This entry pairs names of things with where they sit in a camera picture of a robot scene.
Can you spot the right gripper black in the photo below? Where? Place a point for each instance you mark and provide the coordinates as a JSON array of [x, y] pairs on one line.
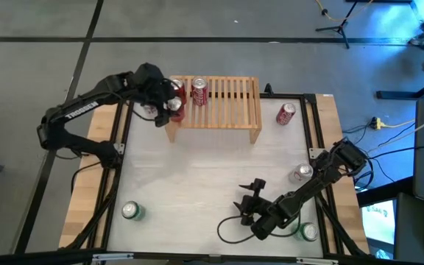
[[267, 217]]

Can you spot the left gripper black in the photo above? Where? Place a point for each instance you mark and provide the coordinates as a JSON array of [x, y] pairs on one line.
[[153, 86]]

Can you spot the red soda can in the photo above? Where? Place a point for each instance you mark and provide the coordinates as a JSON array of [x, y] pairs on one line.
[[180, 87], [177, 110]]

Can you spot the red Coca-Cola can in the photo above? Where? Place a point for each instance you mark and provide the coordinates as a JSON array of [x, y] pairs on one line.
[[200, 92], [285, 114]]

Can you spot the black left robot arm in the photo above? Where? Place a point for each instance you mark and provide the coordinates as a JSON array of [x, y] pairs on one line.
[[81, 110]]

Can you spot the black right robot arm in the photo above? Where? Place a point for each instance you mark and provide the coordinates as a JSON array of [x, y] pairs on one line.
[[307, 187]]

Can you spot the wooden slatted shelf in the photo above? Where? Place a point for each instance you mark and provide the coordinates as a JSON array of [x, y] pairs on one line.
[[226, 110]]

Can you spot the silver Diet Coke can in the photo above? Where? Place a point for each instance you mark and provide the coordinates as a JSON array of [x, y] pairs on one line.
[[150, 109], [301, 173]]

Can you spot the green Sprite can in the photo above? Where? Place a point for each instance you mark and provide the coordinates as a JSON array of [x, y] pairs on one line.
[[309, 232], [133, 211]]

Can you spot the monitor screen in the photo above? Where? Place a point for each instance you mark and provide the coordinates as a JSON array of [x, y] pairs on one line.
[[379, 221]]

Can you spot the yellow power plug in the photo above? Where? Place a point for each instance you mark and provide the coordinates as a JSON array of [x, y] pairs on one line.
[[379, 124]]

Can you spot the black stand base bar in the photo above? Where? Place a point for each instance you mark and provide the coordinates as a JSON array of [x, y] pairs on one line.
[[399, 95]]

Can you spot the black tripod stand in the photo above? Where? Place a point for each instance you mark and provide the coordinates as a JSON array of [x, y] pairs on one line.
[[341, 27]]

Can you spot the black overhead beam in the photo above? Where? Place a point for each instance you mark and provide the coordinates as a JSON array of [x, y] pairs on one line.
[[31, 258]]

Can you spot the metal corner bracket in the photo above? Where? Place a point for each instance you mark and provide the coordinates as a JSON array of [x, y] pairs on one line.
[[316, 152], [119, 148]]

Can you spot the white frame bracket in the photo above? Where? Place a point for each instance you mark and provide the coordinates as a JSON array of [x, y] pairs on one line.
[[317, 261], [112, 257]]

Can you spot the black diagonal frame strut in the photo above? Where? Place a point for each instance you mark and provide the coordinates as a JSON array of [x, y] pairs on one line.
[[339, 228], [98, 221]]

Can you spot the black edge mount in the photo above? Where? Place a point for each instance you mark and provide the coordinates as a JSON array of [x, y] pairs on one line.
[[268, 89]]

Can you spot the black aluminium table frame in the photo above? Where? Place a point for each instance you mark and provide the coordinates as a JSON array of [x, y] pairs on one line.
[[285, 96]]

